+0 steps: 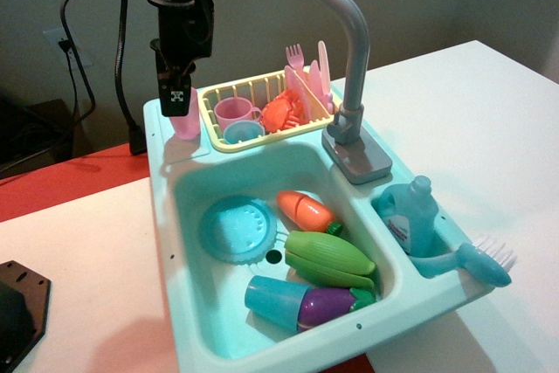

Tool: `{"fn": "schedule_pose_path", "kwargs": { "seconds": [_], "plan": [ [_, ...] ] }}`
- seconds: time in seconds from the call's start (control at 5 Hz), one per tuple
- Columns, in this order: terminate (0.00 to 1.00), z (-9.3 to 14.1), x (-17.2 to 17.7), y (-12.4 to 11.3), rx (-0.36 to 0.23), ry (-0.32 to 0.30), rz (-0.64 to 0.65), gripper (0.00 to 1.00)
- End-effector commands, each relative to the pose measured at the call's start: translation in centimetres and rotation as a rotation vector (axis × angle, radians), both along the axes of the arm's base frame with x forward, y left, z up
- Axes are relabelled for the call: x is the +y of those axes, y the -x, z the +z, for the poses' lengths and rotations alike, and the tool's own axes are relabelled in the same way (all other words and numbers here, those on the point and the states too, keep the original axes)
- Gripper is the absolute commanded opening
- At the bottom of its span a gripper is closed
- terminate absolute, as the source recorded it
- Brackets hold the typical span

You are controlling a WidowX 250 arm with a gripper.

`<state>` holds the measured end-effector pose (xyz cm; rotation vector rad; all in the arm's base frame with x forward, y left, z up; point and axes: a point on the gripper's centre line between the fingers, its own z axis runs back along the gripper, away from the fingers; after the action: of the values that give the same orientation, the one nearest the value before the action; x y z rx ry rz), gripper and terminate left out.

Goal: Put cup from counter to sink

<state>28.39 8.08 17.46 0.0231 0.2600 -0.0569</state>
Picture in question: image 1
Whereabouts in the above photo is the pink toy mug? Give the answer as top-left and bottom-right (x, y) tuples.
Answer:
(213, 97), (261, 131)

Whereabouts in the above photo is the pink toy fork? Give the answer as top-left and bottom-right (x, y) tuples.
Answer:
(286, 44), (305, 72)

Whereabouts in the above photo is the black flexible hose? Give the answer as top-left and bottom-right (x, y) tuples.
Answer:
(0, 0), (148, 155)

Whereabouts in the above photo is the blue toy plate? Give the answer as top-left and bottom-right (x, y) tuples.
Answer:
(198, 195), (277, 265)

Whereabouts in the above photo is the white wall outlet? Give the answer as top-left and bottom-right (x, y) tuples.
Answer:
(43, 27), (93, 70)

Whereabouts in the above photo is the blue toy bowl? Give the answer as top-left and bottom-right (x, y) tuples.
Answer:
(223, 120), (266, 144)

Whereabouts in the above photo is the purple toy eggplant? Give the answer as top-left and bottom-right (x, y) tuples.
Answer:
(297, 287), (376, 332)

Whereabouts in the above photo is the blue dish brush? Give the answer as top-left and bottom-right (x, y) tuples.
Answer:
(410, 237), (517, 287)

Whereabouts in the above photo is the pink toy knife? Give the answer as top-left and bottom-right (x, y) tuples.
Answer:
(318, 40), (331, 94)

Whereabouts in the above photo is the black cable with plug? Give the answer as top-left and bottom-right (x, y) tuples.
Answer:
(59, 0), (101, 147)

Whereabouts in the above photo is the pink toy plate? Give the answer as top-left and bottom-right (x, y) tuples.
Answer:
(284, 66), (334, 119)

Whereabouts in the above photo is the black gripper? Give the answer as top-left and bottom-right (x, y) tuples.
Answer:
(149, 0), (214, 117)

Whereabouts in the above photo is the orange toy crab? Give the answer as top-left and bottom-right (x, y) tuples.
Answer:
(260, 89), (309, 133)

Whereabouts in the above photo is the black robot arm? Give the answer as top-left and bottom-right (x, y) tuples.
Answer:
(148, 0), (214, 117)

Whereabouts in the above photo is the pink plastic cup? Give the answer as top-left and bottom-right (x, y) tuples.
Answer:
(169, 87), (201, 141)

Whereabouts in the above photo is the blue toy soap bottle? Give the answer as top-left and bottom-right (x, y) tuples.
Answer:
(375, 176), (438, 258)

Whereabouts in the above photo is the blue plastic cup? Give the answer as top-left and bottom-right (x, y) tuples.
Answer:
(245, 276), (311, 332)

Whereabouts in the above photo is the green toy corn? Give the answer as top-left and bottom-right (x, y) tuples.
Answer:
(284, 231), (376, 290)

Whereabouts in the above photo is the grey toy faucet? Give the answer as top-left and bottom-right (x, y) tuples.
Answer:
(318, 0), (392, 184)

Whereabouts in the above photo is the teal toy sink unit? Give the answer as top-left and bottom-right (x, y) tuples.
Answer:
(144, 100), (492, 372)

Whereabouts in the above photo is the yellow dish rack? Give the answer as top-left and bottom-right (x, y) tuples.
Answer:
(198, 70), (334, 153)

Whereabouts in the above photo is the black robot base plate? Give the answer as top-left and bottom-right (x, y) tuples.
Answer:
(1, 260), (52, 372)

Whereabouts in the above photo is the orange toy carrot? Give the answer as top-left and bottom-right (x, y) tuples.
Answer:
(276, 190), (343, 237)

